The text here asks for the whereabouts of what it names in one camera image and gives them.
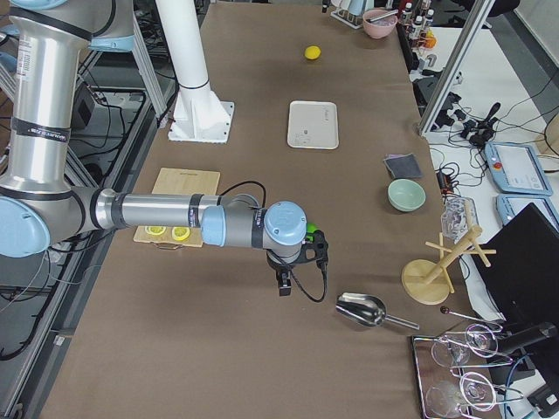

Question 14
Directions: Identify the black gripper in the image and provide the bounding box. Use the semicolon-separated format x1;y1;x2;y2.
266;230;328;297

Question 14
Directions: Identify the green lime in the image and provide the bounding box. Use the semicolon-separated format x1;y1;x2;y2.
307;223;318;236

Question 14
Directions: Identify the yellow lemon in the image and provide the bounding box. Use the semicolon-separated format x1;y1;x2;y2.
304;45;321;61

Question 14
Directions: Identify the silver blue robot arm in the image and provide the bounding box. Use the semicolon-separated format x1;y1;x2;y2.
1;1;328;295

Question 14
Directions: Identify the cream rabbit tray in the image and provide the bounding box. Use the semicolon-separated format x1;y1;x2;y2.
286;100;339;150

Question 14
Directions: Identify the metal glass rack tray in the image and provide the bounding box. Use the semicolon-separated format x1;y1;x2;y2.
411;336;523;418

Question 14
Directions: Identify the metal scoop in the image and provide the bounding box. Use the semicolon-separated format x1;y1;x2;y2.
335;292;420;331

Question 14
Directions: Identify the lemon slice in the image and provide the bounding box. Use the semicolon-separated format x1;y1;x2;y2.
171;226;191;242
144;226;167;237

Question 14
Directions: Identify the wooden mug tree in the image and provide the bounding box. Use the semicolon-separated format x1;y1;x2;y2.
401;224;497;305

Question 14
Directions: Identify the mint green bowl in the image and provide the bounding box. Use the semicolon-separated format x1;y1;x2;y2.
387;179;426;212

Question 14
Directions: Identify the wooden cutting board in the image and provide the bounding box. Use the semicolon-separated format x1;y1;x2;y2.
133;168;221;250

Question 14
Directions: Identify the grey folded cloth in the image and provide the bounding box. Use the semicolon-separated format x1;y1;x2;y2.
383;154;423;179

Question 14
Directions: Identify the clear glass cup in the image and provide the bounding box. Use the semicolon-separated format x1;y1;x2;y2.
441;197;478;243

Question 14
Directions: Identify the wine glass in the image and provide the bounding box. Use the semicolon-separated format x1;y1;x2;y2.
431;324;498;367
424;372;497;418

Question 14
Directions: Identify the blue teach pendant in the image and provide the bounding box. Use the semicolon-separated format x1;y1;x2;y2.
495;194;558;229
484;141;553;196

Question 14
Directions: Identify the black laptop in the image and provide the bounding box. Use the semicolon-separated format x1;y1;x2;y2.
477;203;558;325

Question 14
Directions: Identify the pink bowl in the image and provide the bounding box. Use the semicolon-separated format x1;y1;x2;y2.
362;9;398;39

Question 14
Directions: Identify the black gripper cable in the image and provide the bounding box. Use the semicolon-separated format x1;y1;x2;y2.
217;181;328;303

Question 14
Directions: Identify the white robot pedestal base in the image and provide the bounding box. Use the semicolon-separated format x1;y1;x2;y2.
156;0;234;144

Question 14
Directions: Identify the aluminium frame post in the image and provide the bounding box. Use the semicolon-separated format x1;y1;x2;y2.
418;0;495;137

